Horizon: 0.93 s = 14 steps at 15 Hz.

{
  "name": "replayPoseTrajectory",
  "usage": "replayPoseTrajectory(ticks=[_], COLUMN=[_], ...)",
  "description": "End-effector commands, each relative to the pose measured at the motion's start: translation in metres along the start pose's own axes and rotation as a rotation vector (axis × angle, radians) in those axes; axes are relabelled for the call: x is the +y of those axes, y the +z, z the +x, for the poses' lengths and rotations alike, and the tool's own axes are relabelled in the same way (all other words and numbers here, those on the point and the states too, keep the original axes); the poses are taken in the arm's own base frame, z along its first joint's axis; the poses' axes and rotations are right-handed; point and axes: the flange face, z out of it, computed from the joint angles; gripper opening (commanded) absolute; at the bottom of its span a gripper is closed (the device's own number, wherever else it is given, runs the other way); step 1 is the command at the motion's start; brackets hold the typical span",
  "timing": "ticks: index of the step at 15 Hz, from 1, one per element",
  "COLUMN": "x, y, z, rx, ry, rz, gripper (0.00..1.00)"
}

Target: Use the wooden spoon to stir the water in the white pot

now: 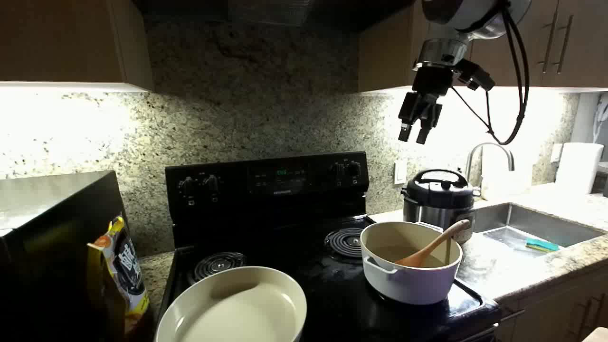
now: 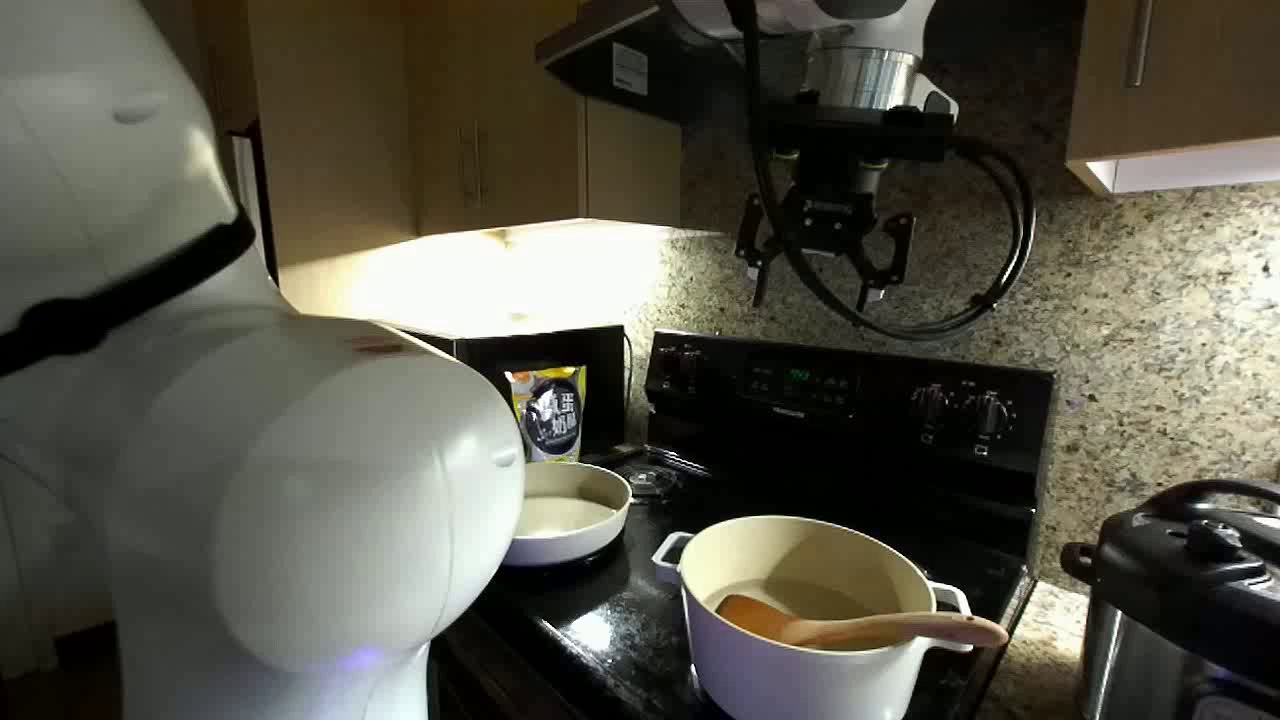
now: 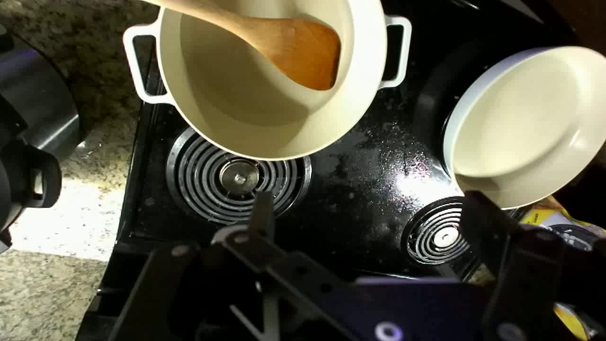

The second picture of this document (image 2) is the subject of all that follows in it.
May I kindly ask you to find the range hood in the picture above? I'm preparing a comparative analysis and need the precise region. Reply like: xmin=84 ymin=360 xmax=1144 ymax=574
xmin=533 ymin=0 xmax=750 ymax=131

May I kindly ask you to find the black microwave oven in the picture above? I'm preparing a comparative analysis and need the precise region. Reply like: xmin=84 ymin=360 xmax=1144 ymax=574
xmin=409 ymin=324 xmax=632 ymax=468

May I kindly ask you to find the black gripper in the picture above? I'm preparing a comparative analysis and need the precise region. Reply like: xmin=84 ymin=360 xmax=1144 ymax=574
xmin=736 ymin=158 xmax=919 ymax=321

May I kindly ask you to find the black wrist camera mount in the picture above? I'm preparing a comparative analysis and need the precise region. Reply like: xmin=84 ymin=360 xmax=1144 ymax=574
xmin=759 ymin=106 xmax=964 ymax=172

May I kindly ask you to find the wooden wall cabinet with handles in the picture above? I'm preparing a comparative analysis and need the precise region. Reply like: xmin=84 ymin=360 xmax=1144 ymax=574
xmin=1059 ymin=0 xmax=1280 ymax=199

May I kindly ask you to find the black electric stove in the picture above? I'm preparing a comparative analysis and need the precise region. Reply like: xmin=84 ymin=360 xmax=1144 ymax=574
xmin=433 ymin=329 xmax=1059 ymax=720

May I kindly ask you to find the silver black pressure cooker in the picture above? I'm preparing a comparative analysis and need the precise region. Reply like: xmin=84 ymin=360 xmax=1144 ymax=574
xmin=1059 ymin=477 xmax=1280 ymax=720

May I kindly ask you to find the yellow black snack bag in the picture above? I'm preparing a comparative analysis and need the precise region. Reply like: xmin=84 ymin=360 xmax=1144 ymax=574
xmin=503 ymin=364 xmax=593 ymax=468

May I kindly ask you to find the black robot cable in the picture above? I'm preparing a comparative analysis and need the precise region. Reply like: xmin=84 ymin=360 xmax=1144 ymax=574
xmin=724 ymin=0 xmax=1045 ymax=344

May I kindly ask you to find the white pot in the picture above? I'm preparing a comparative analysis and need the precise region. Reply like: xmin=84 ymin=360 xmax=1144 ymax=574
xmin=646 ymin=513 xmax=975 ymax=720

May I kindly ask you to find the white shallow round pan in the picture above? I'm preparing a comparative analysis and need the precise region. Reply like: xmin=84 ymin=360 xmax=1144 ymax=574
xmin=499 ymin=458 xmax=635 ymax=574

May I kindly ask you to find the black strap on arm base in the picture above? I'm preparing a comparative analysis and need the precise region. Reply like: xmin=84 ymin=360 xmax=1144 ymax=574
xmin=0 ymin=209 xmax=260 ymax=381

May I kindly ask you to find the metal cabinet door handle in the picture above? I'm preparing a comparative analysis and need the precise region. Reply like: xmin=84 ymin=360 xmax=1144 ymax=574
xmin=1128 ymin=0 xmax=1158 ymax=94

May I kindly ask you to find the wooden spoon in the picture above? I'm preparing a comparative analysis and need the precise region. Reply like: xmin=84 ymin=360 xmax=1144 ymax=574
xmin=710 ymin=591 xmax=1013 ymax=658

